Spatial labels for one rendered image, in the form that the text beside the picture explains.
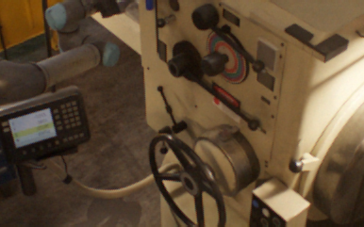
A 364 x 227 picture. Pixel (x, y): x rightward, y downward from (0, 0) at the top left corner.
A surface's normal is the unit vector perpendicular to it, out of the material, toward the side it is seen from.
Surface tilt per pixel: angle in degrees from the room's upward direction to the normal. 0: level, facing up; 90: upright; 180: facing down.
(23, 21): 90
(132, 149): 0
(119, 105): 0
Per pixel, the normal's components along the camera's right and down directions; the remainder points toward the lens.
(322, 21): 0.00, -0.73
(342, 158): -0.65, -0.01
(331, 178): -0.75, 0.26
